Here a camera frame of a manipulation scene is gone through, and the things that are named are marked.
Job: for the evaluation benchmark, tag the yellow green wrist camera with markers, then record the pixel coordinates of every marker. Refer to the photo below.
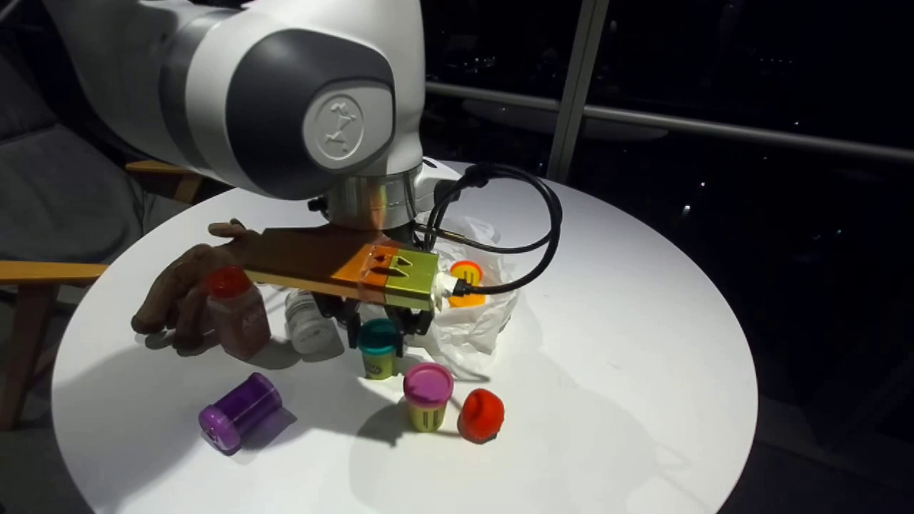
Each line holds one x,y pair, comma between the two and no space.
345,266

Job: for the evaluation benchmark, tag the white plastic bag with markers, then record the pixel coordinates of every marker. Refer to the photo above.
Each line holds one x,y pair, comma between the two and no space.
461,334

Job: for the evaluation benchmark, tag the metal window railing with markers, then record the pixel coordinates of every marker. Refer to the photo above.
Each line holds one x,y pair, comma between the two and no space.
546,85

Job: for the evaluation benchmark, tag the yellow tub orange lid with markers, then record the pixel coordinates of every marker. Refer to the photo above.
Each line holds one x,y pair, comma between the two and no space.
469,272

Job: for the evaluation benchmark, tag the orange lid dough tub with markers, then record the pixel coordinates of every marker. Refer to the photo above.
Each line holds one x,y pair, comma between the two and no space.
468,302

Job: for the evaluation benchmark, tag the spice jar orange lid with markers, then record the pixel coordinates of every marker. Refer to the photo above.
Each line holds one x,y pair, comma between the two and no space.
238,313

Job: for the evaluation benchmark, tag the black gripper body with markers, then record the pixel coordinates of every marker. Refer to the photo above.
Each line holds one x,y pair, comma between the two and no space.
349,316

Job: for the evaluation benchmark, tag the teal lid dough tub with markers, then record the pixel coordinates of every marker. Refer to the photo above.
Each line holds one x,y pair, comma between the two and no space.
381,347

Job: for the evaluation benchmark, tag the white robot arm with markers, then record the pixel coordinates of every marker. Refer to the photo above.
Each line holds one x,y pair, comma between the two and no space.
281,99

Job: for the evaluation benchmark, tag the small white plastic bottle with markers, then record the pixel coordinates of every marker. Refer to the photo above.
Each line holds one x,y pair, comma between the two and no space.
311,333

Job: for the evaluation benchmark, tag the purple lid dough tub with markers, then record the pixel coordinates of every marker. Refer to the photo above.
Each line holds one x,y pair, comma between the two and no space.
426,392

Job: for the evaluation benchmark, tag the purple plastic jar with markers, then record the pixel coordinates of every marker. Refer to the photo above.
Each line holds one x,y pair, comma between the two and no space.
241,413

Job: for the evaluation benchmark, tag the wooden armchair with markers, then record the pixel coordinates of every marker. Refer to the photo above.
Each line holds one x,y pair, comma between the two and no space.
61,200

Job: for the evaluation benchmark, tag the red lid dough tub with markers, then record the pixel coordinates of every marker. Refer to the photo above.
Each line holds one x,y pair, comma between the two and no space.
481,416

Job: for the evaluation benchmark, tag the brown plush moose toy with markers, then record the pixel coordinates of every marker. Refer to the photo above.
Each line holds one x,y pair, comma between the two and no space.
175,303

